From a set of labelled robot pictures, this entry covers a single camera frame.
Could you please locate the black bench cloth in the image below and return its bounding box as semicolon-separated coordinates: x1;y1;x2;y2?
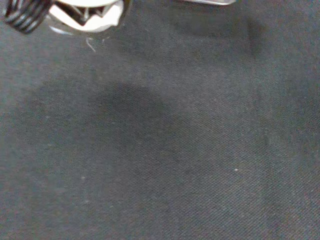
0;0;320;240

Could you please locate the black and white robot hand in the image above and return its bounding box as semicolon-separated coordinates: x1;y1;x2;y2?
1;0;238;35

